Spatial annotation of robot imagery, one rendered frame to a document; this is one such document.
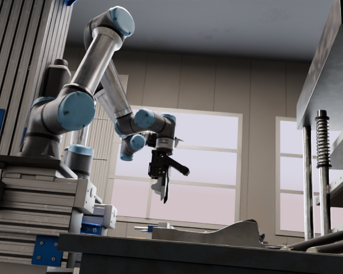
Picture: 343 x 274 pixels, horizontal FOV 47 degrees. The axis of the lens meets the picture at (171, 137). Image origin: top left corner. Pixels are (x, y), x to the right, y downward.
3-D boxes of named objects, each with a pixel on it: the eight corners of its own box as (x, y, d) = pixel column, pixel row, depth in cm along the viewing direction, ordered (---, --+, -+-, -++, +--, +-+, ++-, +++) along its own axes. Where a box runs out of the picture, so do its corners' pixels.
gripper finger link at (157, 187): (149, 199, 152) (153, 179, 158) (164, 200, 151) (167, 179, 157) (148, 196, 150) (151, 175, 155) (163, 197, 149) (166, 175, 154)
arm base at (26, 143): (6, 157, 126) (12, 128, 129) (23, 169, 140) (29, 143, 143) (52, 161, 125) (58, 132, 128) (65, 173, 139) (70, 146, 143)
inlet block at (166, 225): (132, 234, 150) (134, 220, 152) (135, 236, 154) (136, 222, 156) (166, 237, 148) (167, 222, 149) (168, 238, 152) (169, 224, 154)
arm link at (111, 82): (67, 29, 157) (114, 141, 166) (84, 19, 150) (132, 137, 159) (89, 24, 166) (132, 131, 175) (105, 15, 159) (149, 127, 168)
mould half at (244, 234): (149, 252, 141) (153, 214, 145) (162, 256, 165) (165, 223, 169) (295, 265, 132) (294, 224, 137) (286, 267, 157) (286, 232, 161)
